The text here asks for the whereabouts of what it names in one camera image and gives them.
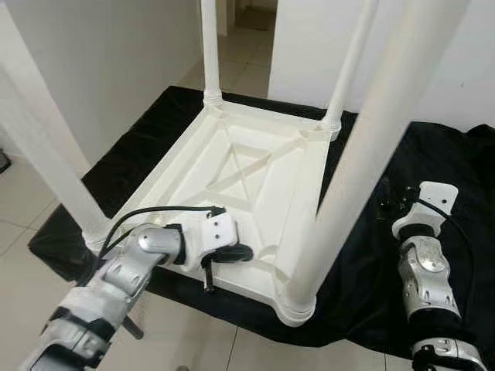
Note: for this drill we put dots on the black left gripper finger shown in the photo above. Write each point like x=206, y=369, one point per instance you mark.
x=236, y=259
x=236, y=248

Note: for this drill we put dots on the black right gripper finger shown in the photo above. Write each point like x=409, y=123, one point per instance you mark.
x=385, y=189

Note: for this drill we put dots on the white plastic table leg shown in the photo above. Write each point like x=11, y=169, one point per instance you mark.
x=46, y=147
x=352, y=54
x=371, y=139
x=210, y=46

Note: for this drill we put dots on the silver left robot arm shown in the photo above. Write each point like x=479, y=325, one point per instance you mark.
x=124, y=270

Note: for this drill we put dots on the black fabric table cover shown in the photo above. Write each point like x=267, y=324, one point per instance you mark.
x=363, y=270

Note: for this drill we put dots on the black metal table leg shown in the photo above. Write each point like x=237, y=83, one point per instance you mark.
x=133, y=328

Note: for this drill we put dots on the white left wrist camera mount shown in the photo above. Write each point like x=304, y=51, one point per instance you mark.
x=213, y=232

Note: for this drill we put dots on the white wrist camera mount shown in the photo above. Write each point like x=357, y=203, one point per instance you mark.
x=213, y=232
x=437, y=197

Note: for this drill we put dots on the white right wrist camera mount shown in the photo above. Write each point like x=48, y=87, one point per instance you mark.
x=437, y=197

